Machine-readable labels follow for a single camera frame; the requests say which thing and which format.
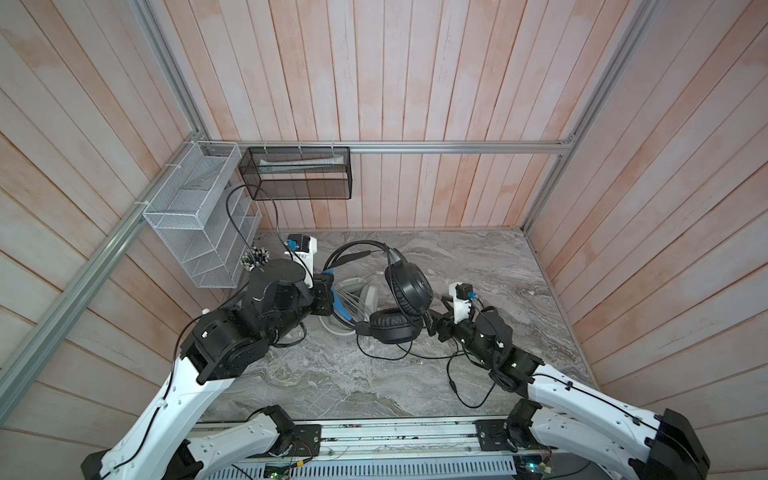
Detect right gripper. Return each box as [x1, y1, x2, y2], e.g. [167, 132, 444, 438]
[422, 295, 495, 368]

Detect white headphones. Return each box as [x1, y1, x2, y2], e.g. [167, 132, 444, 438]
[318, 277, 379, 337]

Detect black headphone cable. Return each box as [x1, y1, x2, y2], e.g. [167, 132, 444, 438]
[356, 311, 499, 410]

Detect black and blue headphones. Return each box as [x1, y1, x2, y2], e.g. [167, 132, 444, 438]
[323, 240, 433, 345]

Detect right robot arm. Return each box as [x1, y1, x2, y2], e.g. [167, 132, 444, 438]
[425, 307, 710, 479]

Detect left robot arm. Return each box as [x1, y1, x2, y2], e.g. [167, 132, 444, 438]
[81, 259, 334, 479]

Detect clear cup of pencils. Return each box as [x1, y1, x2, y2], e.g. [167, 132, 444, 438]
[240, 247, 270, 271]

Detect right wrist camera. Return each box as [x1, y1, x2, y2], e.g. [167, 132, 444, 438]
[449, 282, 475, 324]

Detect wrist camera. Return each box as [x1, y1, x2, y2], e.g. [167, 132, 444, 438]
[449, 282, 475, 324]
[287, 234, 317, 288]

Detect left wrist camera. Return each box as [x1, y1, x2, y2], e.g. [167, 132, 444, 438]
[287, 234, 317, 288]

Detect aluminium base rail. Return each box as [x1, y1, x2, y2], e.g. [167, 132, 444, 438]
[191, 413, 649, 480]

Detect black wire mesh basket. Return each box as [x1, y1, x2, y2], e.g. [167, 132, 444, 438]
[238, 146, 353, 201]

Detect white wire mesh shelf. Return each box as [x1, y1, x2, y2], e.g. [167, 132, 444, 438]
[144, 141, 262, 289]

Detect horizontal aluminium wall rail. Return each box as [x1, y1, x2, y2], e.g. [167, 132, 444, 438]
[203, 140, 573, 155]

